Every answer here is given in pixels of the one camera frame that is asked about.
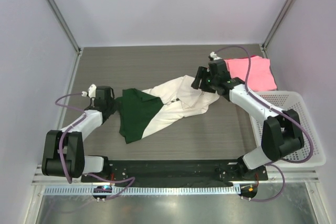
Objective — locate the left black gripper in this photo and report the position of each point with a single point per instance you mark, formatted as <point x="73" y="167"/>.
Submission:
<point x="114" y="105"/>

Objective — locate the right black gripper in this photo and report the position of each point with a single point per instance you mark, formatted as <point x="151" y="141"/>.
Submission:
<point x="200" y="74"/>

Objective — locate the green and white t-shirt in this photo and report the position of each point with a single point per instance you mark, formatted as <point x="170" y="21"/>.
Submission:
<point x="145" y="112"/>

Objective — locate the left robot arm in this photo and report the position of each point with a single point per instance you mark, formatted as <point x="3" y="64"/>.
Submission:
<point x="64" y="154"/>

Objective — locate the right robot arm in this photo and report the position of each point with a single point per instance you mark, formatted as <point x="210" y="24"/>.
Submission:
<point x="281" y="132"/>

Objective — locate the folded pink t-shirt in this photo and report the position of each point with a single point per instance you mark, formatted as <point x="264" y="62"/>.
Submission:
<point x="260" y="77"/>

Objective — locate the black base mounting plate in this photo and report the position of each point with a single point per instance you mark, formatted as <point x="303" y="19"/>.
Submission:
<point x="200" y="173"/>

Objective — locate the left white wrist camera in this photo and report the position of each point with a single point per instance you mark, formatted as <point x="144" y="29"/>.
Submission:
<point x="91" y="92"/>

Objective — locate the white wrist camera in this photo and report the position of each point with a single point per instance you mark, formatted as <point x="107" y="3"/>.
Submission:
<point x="91" y="92"/>
<point x="213" y="56"/>

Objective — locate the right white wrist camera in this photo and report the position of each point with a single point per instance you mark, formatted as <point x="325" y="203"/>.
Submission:
<point x="213" y="56"/>

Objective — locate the slotted white cable duct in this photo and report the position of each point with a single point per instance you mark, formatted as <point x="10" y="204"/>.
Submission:
<point x="136" y="191"/>

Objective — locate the left aluminium frame post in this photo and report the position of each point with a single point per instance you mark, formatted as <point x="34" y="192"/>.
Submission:
<point x="58" y="15"/>

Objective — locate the aluminium frame post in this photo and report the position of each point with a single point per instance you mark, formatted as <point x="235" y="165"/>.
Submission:
<point x="58" y="15"/>
<point x="288" y="4"/>

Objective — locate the right aluminium frame post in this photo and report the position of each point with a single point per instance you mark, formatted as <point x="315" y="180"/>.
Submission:
<point x="288" y="4"/>

